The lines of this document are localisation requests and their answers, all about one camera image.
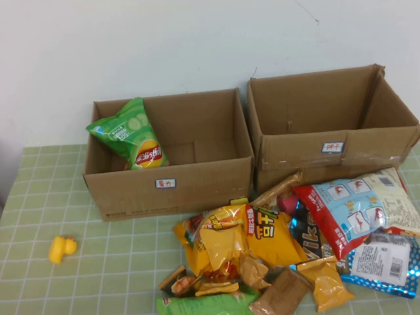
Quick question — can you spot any small plain yellow packet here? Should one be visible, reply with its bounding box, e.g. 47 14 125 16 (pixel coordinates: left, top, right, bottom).
296 255 356 313

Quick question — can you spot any tall taped cardboard box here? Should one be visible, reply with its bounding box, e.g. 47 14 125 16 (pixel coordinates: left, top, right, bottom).
245 64 420 198

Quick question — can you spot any large yellow fries snack bag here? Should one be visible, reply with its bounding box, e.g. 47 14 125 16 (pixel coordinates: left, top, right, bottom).
173 203 308 277

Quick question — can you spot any crinkled glossy yellow packet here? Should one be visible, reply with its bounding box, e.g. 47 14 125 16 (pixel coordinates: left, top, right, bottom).
193 226 250 276

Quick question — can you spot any flat brown kraft packet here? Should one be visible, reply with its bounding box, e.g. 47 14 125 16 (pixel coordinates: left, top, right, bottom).
248 267 314 315

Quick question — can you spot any cardboard box with printed base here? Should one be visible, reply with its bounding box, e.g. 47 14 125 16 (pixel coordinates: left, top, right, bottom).
82 87 255 222

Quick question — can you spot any crumpled tan packet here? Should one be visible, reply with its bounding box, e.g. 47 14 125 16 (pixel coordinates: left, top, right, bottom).
236 253 272 290

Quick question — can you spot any red shrimp strips bag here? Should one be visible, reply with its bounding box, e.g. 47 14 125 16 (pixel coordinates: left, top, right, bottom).
291 167 420 262

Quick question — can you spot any yellow rubber duck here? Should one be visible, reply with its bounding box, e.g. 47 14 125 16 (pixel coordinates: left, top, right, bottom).
48 235 79 264

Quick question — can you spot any light green chips bag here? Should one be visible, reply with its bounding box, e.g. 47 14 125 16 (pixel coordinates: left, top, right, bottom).
155 291 262 315

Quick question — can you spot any long golden brown wafer wrapper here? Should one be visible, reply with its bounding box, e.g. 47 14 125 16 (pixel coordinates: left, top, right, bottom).
251 169 305 208

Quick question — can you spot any green Lay's chips bag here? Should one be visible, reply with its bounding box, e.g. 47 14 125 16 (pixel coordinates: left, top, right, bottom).
85 96 169 171

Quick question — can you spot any dark packet with shrimp picture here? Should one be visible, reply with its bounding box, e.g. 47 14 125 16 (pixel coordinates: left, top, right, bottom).
158 264 206 298

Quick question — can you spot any small orange-yellow snack packet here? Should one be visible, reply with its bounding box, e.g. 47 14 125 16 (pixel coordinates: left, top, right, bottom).
195 281 240 297

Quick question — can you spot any dark pink cube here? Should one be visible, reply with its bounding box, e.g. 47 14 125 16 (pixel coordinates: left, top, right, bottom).
277 194 300 213

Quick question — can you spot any blue polka dot snack bag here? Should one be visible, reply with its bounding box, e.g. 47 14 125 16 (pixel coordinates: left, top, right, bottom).
339 229 420 299

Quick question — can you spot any green checked tablecloth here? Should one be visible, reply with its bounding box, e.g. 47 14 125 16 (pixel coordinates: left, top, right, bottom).
0 144 420 315

